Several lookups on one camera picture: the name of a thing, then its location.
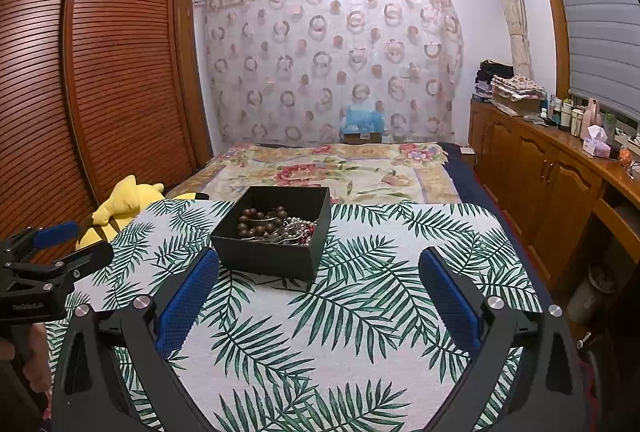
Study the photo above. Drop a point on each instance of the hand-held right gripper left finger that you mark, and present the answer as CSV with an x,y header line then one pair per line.
x,y
187,302

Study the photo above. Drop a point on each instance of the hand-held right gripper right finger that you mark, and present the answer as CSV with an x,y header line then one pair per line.
x,y
450,302

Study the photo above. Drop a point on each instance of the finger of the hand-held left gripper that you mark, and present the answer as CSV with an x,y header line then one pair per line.
x,y
85,259
55,234

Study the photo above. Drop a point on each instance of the black jewelry box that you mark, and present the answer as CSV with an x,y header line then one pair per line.
x,y
265,257

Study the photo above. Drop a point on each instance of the person's left hand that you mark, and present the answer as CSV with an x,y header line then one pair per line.
x,y
37,362

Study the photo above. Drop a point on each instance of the yellow plush toy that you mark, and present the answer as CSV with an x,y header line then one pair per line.
x,y
125,202

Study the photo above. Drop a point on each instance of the dark blue bed sheet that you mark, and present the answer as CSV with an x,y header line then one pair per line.
x,y
480,192

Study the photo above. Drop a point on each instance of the leaf print cloth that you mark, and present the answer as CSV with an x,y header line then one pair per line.
x,y
310,352

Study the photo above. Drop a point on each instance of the white trash bin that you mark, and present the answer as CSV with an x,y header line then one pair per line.
x,y
592,294

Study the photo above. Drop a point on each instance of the wooden cabinet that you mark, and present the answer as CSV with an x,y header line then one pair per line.
x,y
540,187

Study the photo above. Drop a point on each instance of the wooden slatted wardrobe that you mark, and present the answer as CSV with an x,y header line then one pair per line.
x,y
100,86

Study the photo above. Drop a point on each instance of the small cardboard box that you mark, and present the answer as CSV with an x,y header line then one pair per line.
x,y
362,138

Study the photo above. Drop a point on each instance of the blue plastic bag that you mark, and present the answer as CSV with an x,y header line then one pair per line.
x,y
362,119

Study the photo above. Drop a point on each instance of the pink tissue box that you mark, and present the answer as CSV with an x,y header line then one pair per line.
x,y
596,142

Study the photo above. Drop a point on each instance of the row of toiletry bottles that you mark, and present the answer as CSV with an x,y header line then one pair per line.
x,y
575,116

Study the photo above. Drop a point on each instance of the stack of dark clothes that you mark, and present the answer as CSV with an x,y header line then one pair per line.
x,y
487,76

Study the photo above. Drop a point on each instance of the beige side curtain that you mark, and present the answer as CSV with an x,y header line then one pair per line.
x,y
517,26

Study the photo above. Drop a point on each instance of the circle pattern curtain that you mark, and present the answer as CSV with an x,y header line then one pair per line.
x,y
325,36

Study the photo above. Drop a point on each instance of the grey window blind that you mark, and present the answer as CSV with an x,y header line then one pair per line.
x,y
590,11

